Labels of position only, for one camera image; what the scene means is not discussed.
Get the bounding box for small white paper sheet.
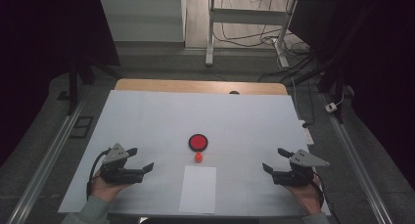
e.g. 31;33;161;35
178;165;217;215

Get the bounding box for wooden table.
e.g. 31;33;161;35
114;78;289;97

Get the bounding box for black metal stand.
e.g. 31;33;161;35
66;52;124;117
287;0;386;125

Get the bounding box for white desk frame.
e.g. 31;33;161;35
205;0;299;69

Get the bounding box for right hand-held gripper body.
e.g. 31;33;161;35
272;149;331;187

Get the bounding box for large white table cover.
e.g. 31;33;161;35
58;89;332;217

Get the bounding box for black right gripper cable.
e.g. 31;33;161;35
311;173;327;208

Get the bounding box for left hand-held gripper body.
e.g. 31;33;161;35
99;143;145;186

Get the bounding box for person's right hand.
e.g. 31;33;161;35
282;173;325;216

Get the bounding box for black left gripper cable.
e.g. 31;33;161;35
85;148;113;201

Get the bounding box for dark curtain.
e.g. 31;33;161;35
0;0;121;168
288;0;415;189

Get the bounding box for aluminium floor rail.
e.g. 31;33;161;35
6;86;90;224
320;93;394;224

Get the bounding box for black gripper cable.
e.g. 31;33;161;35
311;173;327;208
85;148;113;201

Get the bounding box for white plug adapter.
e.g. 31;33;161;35
324;93;346;113

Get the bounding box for white power strip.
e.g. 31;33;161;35
299;119;315;147

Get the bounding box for black floor cables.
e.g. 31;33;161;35
212;0;317;128

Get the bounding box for white cabinet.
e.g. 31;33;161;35
98;0;187;43

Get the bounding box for person's left hand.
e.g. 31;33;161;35
89;169;132;204

